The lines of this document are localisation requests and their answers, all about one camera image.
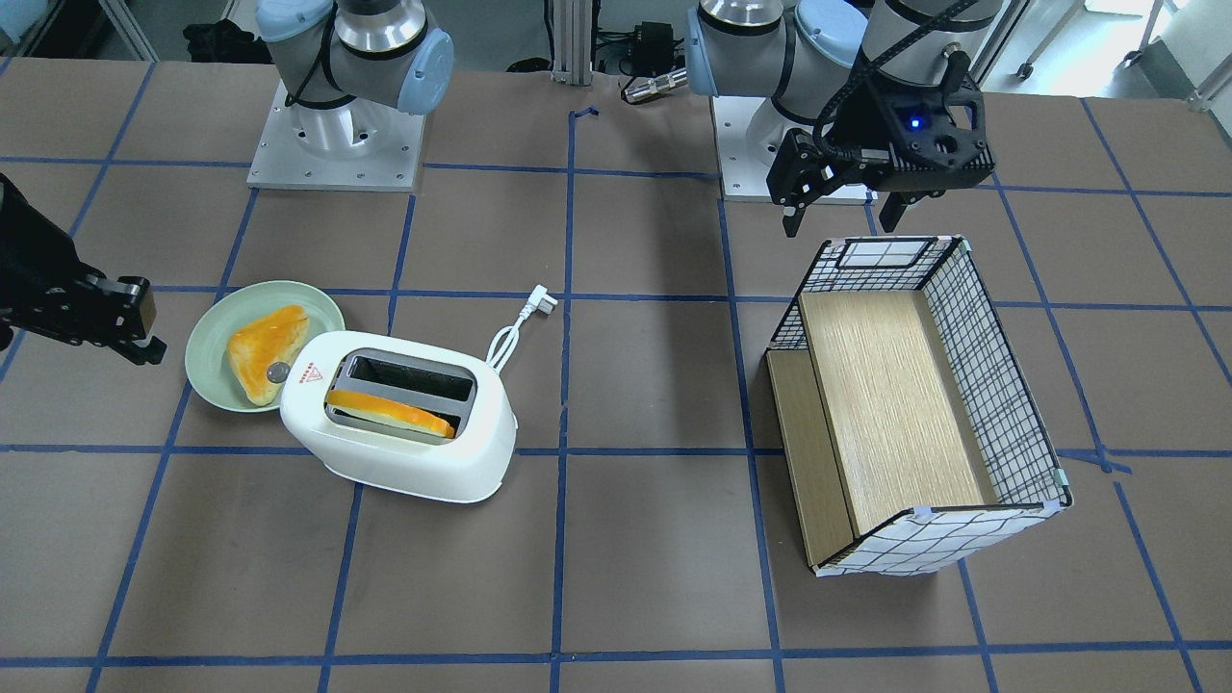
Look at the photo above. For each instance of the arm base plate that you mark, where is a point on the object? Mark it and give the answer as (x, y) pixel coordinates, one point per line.
(747, 134)
(359, 147)

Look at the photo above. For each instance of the light wooden board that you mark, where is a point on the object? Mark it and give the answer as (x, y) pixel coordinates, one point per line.
(872, 422)

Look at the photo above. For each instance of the toast slice on plate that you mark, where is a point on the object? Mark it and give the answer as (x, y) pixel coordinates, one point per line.
(253, 349)

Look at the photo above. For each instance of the wire grid fabric basket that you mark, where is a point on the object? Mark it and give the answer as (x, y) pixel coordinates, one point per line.
(1027, 480)

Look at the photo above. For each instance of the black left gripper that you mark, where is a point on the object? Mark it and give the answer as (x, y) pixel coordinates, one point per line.
(867, 119)

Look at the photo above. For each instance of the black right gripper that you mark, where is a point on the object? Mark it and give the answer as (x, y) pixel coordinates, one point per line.
(40, 272)

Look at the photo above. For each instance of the white two-slot toaster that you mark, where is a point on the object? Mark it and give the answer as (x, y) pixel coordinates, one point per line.
(465, 391)

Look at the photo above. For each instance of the toast slice in toaster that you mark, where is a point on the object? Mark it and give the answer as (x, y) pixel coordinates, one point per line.
(390, 412)

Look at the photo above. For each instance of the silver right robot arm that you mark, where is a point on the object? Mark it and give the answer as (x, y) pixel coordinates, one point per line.
(357, 80)

